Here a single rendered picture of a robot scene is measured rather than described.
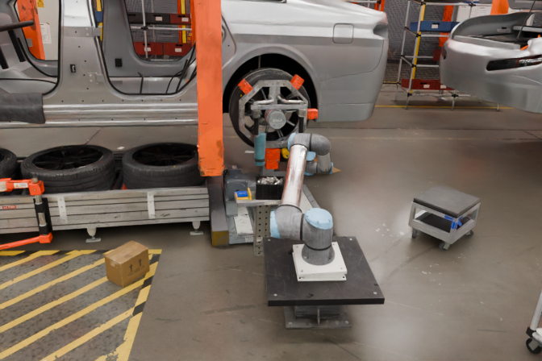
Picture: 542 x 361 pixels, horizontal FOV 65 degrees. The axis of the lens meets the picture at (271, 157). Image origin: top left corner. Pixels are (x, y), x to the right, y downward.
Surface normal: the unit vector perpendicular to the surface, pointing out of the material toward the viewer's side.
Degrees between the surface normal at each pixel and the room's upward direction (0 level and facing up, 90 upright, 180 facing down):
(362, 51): 90
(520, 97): 104
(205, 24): 90
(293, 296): 0
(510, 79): 89
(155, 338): 0
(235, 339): 0
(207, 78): 90
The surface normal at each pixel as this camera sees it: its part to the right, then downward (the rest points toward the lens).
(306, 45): 0.18, 0.36
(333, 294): 0.03, -0.93
